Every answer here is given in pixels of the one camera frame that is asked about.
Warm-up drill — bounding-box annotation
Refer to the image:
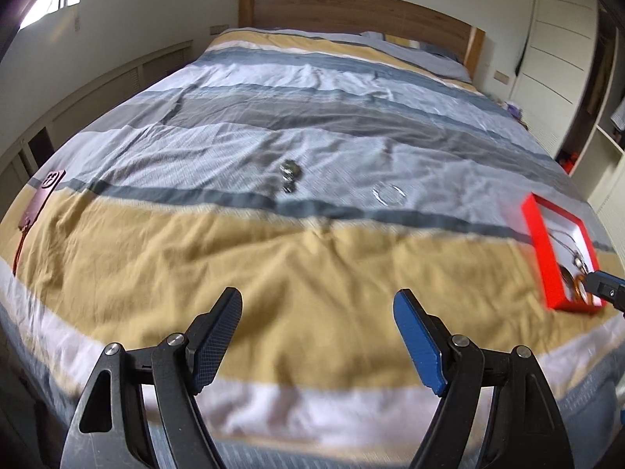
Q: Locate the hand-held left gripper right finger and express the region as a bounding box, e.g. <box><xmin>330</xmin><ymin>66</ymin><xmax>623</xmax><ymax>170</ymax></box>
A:
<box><xmin>393</xmin><ymin>289</ymin><xmax>574</xmax><ymax>469</ymax></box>

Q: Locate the cream slatted wall cabinet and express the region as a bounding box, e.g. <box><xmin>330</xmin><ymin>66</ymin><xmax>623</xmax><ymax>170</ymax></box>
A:
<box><xmin>0</xmin><ymin>41</ymin><xmax>193</xmax><ymax>191</ymax></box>

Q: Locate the red jewelry box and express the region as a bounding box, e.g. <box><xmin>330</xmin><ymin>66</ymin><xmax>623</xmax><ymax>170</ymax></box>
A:
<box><xmin>521</xmin><ymin>194</ymin><xmax>609</xmax><ymax>314</ymax></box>

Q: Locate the striped grey and yellow duvet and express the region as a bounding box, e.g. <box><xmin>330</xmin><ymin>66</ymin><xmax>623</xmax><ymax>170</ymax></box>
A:
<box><xmin>0</xmin><ymin>27</ymin><xmax>616</xmax><ymax>469</ymax></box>

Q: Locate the wooden headboard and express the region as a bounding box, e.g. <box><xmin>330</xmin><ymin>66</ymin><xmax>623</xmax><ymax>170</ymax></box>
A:
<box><xmin>238</xmin><ymin>0</ymin><xmax>486</xmax><ymax>81</ymax></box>

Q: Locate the cream wardrobe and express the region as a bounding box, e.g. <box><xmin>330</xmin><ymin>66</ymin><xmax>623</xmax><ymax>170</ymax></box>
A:
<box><xmin>508</xmin><ymin>0</ymin><xmax>601</xmax><ymax>157</ymax></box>

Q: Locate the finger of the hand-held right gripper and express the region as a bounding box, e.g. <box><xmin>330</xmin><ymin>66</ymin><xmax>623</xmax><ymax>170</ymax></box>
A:
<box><xmin>583</xmin><ymin>271</ymin><xmax>625</xmax><ymax>311</ymax></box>

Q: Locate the cream open shelf unit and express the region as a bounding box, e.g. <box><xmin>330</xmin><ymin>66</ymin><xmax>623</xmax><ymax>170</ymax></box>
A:
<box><xmin>554</xmin><ymin>10</ymin><xmax>625</xmax><ymax>220</ymax></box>

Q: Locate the silver metal wristwatch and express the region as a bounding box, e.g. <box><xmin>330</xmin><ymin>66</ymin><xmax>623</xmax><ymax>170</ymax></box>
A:
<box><xmin>278</xmin><ymin>159</ymin><xmax>301</xmax><ymax>192</ymax></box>

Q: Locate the grey pillow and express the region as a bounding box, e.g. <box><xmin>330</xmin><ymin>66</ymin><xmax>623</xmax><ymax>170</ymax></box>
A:
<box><xmin>360</xmin><ymin>30</ymin><xmax>473</xmax><ymax>81</ymax></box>

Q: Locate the wide gold bangle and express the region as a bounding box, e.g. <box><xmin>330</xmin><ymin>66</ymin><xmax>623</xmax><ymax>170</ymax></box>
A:
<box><xmin>559</xmin><ymin>264</ymin><xmax>596</xmax><ymax>302</ymax></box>

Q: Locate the twisted silver bangle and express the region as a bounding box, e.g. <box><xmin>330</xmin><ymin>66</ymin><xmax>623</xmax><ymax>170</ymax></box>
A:
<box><xmin>372</xmin><ymin>183</ymin><xmax>407</xmax><ymax>206</ymax></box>

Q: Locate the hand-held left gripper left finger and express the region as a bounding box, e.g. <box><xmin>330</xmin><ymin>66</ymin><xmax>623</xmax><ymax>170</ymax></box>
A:
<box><xmin>61</xmin><ymin>286</ymin><xmax>243</xmax><ymax>469</ymax></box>

